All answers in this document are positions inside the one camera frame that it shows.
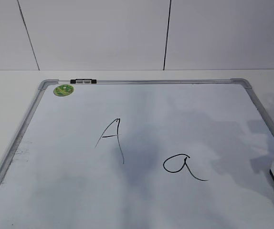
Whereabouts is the black and grey board clip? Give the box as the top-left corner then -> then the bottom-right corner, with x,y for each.
70,79 -> 97,84

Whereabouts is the round green magnet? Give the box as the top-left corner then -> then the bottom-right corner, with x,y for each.
53,84 -> 74,97

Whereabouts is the white board with grey frame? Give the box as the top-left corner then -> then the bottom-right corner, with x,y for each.
0,79 -> 274,229

